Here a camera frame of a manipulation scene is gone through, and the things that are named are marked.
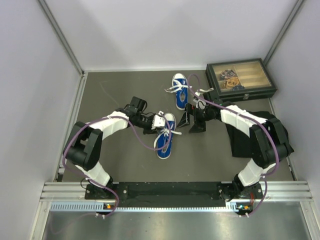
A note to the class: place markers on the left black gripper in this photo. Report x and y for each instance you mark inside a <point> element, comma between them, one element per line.
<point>149,130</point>

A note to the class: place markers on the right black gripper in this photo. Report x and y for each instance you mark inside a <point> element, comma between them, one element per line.
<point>198,126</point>

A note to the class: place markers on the blue sneaker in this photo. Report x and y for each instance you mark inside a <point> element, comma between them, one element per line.
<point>179,87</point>
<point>165,137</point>

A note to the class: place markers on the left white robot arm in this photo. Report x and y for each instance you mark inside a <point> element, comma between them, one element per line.
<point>83,147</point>

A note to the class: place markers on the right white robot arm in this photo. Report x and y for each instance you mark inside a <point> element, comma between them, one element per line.
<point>268,139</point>

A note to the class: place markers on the black cloth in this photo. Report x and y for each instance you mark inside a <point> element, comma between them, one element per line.
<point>240,142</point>

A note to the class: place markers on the black glass-lid jewelry box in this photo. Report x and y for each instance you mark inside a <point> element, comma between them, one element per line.
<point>240,80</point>

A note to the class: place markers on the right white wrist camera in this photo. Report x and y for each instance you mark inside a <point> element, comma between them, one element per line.
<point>199,104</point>

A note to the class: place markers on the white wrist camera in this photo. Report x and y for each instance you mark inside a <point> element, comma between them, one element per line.
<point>158,121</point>
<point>199,104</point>

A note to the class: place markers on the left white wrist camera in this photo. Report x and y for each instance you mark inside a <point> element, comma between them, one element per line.
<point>158,121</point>

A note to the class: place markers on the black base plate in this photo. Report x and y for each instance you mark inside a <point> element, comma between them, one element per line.
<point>180,194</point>

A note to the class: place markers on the grey slotted cable duct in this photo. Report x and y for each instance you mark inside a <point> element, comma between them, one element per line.
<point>107,207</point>

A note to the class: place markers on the aluminium frame rail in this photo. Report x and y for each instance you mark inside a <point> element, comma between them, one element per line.
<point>275,191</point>

